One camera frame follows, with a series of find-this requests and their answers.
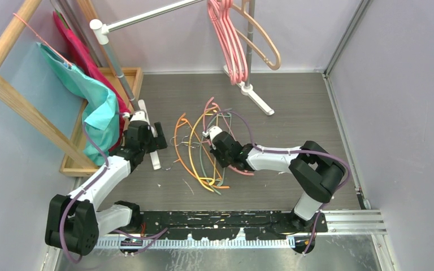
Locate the thin pink wire hanger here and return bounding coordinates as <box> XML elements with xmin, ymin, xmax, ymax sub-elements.
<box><xmin>202</xmin><ymin>97</ymin><xmax>254</xmax><ymax>176</ymax></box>

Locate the pink plastic hanger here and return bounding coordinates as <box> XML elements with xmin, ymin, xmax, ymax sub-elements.
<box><xmin>222</xmin><ymin>0</ymin><xmax>248</xmax><ymax>85</ymax></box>
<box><xmin>213</xmin><ymin>0</ymin><xmax>245</xmax><ymax>86</ymax></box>
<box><xmin>206</xmin><ymin>0</ymin><xmax>240</xmax><ymax>85</ymax></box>

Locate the beige plastic hanger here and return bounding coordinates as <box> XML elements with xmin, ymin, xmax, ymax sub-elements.
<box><xmin>231</xmin><ymin>0</ymin><xmax>281</xmax><ymax>71</ymax></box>

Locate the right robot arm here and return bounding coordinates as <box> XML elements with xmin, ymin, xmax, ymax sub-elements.
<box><xmin>203</xmin><ymin>125</ymin><xmax>350</xmax><ymax>232</ymax></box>

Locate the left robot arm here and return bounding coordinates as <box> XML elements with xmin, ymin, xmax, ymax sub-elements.
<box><xmin>45</xmin><ymin>120</ymin><xmax>167</xmax><ymax>256</ymax></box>

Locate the yellow plastic hanger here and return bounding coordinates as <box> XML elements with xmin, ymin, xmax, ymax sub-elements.
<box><xmin>188</xmin><ymin>110</ymin><xmax>230</xmax><ymax>193</ymax></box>

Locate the green plastic hanger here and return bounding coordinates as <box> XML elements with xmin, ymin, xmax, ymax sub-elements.
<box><xmin>195</xmin><ymin>110</ymin><xmax>232</xmax><ymax>195</ymax></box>

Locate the teal cloth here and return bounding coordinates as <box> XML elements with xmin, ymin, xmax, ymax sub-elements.
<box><xmin>37</xmin><ymin>42</ymin><xmax>121</xmax><ymax>166</ymax></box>

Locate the wooden drying rack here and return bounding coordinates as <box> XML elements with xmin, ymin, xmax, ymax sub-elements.
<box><xmin>0</xmin><ymin>0</ymin><xmax>144</xmax><ymax>177</ymax></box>

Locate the pink red cloth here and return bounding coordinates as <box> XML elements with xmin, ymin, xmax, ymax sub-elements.
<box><xmin>53</xmin><ymin>11</ymin><xmax>130</xmax><ymax>151</ymax></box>

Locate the white garment rack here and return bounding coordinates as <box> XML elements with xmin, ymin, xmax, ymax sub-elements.
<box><xmin>89</xmin><ymin>0</ymin><xmax>275</xmax><ymax>171</ymax></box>

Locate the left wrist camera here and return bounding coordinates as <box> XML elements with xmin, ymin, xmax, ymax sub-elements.
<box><xmin>129</xmin><ymin>110</ymin><xmax>149</xmax><ymax>125</ymax></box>

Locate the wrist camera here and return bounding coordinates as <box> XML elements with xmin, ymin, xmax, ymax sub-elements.
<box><xmin>129</xmin><ymin>110</ymin><xmax>149</xmax><ymax>125</ymax></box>
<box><xmin>202</xmin><ymin>125</ymin><xmax>223</xmax><ymax>140</ymax></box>

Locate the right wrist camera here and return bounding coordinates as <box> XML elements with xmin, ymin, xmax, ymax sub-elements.
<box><xmin>202</xmin><ymin>125</ymin><xmax>223</xmax><ymax>140</ymax></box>

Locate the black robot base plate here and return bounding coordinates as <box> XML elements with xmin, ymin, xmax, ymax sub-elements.
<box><xmin>105</xmin><ymin>209</ymin><xmax>329</xmax><ymax>256</ymax></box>

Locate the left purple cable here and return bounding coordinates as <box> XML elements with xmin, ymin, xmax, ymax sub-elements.
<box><xmin>59</xmin><ymin>112</ymin><xmax>168</xmax><ymax>264</ymax></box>

